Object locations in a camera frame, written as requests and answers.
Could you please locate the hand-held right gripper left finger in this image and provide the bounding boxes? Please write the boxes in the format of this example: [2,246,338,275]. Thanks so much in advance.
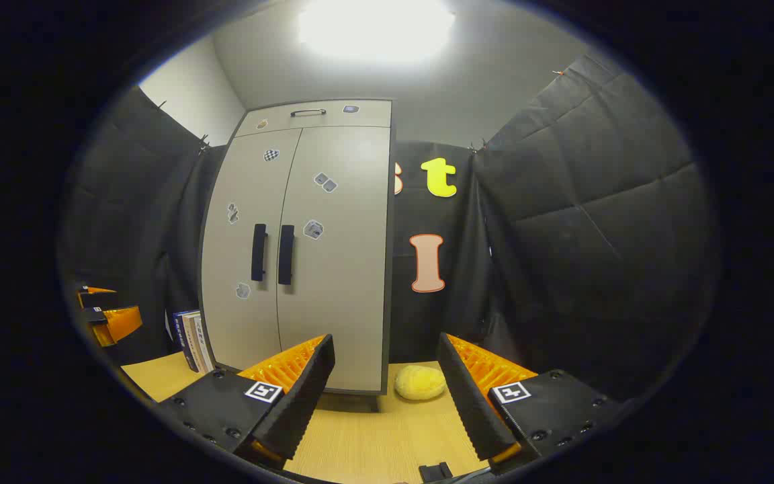
[157,334,336,471]

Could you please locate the beige book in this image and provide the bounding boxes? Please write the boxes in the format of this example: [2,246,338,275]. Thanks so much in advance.
[182,311,208,374]

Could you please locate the white book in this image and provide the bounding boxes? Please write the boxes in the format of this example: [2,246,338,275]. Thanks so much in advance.
[192,311,216,374]

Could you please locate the grey double-door shoe cabinet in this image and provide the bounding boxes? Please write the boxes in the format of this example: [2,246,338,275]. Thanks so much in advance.
[199,99,397,396]

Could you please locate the black door handle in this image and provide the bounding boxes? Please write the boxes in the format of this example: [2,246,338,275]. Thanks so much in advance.
[251,224,268,282]
[278,225,295,286]

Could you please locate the blue book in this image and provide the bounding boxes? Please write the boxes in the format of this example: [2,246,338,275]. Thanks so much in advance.
[172,311,198,372]

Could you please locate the yellow plush toy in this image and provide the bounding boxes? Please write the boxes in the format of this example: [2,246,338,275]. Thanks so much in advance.
[394,364,447,402]

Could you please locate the large ceiling light panel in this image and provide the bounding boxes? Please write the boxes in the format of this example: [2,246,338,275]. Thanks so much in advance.
[296,0,458,67]

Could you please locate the black backdrop cloth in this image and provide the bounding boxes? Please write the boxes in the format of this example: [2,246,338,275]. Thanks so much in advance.
[61,54,720,404]

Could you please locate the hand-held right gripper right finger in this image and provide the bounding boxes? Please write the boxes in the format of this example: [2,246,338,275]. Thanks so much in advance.
[437,333,623,475]

